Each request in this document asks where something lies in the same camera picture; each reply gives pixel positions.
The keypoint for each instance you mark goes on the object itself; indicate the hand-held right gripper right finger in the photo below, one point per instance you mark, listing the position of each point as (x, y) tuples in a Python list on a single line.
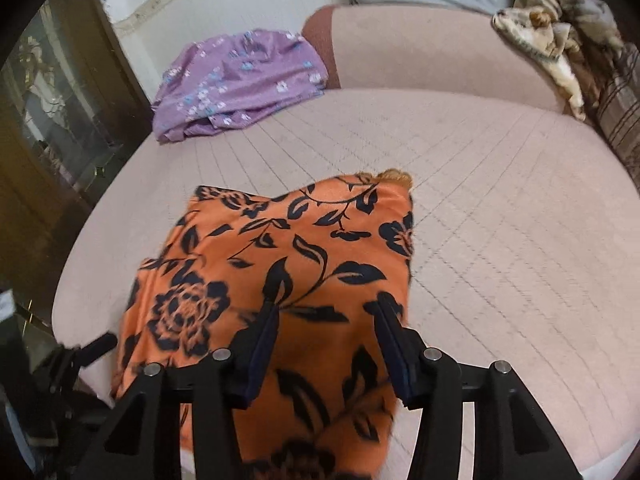
[(395, 355)]

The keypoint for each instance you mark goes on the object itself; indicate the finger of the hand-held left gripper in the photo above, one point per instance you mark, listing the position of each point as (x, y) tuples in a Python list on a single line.
[(97, 346)]

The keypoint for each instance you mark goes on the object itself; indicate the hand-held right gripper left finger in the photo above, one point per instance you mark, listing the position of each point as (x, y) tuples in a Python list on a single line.
[(261, 355)]

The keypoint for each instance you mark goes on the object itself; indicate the orange black floral garment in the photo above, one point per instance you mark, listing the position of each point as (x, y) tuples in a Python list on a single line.
[(300, 240)]

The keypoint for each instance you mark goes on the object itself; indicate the pink quilted sofa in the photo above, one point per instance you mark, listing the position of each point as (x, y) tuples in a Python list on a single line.
[(500, 210)]

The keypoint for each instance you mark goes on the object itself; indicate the dark wooden glass cabinet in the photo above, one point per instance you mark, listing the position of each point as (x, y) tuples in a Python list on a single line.
[(60, 125)]

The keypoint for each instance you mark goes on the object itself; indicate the purple floral garment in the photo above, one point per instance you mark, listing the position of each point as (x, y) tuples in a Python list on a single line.
[(250, 75)]

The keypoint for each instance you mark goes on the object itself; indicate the brown striped cloth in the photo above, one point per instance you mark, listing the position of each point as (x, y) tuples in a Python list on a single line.
[(622, 110)]

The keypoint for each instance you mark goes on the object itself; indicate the beige patterned blanket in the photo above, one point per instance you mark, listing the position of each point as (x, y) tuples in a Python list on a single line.
[(545, 40)]

